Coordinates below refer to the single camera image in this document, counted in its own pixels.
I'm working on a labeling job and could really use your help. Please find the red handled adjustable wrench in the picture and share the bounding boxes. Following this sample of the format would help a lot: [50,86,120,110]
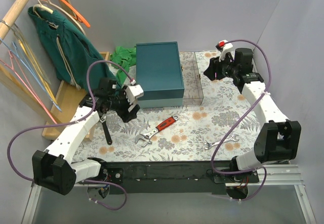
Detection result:
[135,115,179,148]

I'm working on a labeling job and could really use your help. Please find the clear plastic container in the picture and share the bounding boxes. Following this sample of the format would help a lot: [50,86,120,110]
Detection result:
[179,52,204,106]

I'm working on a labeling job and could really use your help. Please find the teal storage box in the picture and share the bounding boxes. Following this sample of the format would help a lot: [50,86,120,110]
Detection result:
[136,41,184,109]

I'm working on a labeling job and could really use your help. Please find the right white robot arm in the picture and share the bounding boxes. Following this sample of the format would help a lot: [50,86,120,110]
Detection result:
[204,48,301,182]

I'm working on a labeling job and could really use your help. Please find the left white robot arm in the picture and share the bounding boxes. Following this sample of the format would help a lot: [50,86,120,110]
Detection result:
[32,78,144,195]

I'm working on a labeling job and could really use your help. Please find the black adjustable wrench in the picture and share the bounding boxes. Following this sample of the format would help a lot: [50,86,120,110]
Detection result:
[100,117,112,145]

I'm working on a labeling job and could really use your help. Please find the wooden rack base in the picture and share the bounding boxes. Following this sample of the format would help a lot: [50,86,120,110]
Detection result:
[42,52,110,142]

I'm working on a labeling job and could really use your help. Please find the green cloth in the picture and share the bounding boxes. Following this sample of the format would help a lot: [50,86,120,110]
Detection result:
[110,46,136,84]

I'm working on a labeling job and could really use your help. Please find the floral table mat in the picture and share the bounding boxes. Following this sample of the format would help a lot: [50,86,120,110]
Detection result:
[48,50,281,163]

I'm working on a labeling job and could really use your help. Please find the green shorts on hanger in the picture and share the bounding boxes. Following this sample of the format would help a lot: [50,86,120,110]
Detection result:
[28,7,104,91]

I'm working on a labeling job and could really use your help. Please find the silver combination wrench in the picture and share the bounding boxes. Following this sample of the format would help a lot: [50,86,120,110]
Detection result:
[204,133,240,150]

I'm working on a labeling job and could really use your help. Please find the white hanger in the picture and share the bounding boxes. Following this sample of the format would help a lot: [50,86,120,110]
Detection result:
[32,0,87,36]

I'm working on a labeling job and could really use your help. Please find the wooden rack pole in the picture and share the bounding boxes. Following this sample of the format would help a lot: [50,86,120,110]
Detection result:
[1,0,29,39]

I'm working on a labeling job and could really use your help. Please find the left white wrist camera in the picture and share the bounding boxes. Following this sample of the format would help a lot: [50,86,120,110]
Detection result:
[125,84,144,112]

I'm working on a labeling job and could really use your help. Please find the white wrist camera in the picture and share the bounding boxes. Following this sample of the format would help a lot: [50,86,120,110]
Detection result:
[125,84,144,112]
[216,40,233,62]

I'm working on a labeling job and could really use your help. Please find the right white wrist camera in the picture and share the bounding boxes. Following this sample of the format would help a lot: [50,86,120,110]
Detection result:
[216,40,233,62]

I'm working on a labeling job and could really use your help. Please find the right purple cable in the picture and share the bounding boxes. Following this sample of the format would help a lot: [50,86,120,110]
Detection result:
[210,39,271,202]

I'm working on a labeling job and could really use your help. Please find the purple cable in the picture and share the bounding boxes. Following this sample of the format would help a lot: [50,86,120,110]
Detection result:
[210,39,271,202]
[7,60,135,210]

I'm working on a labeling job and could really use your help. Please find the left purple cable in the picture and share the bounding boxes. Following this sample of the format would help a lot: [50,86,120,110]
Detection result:
[7,60,135,210]

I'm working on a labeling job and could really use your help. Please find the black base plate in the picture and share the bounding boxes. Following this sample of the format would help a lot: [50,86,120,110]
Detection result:
[88,160,259,195]

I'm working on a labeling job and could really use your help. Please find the yellow wire hanger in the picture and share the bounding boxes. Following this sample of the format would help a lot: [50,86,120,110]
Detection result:
[11,23,58,106]

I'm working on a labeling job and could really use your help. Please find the pink wire hanger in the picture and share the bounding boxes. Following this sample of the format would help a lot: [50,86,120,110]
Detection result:
[1,53,61,124]

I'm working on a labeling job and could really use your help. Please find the blue wire hanger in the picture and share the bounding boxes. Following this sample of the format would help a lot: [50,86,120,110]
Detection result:
[1,39,62,112]

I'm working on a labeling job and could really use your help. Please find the aluminium frame rail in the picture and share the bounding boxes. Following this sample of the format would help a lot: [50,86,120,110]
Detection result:
[22,162,316,223]

